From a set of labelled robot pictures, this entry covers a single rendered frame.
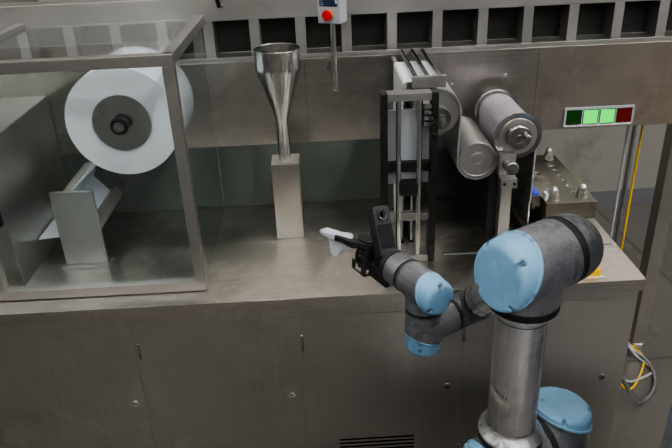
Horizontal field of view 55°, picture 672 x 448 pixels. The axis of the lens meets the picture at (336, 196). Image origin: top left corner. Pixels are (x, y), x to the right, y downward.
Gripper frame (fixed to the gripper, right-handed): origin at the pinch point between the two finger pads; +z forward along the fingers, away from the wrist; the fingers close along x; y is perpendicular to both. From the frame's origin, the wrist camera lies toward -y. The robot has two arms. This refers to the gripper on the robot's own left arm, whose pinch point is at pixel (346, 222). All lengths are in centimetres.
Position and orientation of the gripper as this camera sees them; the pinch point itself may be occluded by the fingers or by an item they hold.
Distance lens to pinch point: 155.2
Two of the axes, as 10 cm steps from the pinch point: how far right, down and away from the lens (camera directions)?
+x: 8.5, -1.3, 5.1
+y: -0.8, 9.3, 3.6
